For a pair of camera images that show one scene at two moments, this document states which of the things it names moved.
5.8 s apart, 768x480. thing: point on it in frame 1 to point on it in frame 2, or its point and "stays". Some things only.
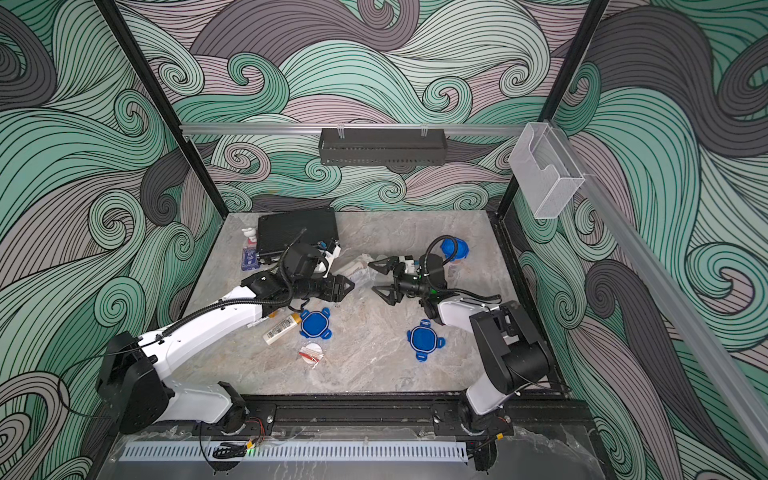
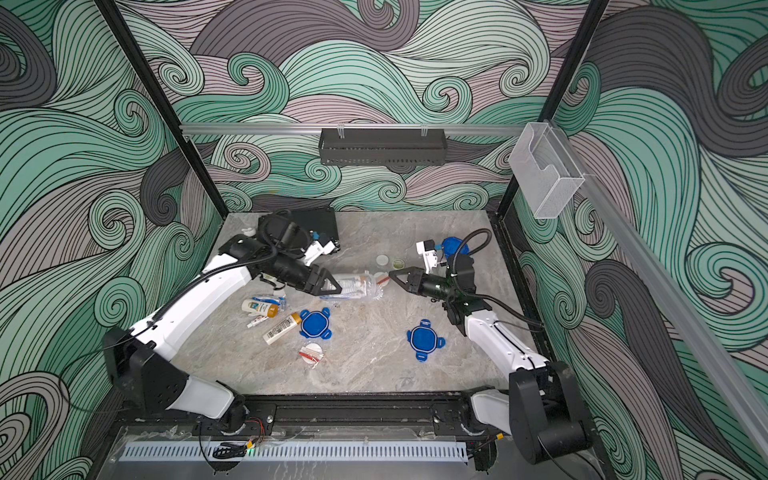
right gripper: x=394 y=295 to x=416 y=283
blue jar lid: x=315 y=324 stays
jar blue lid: x=448 y=247 stays
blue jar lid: x=424 y=339 stays
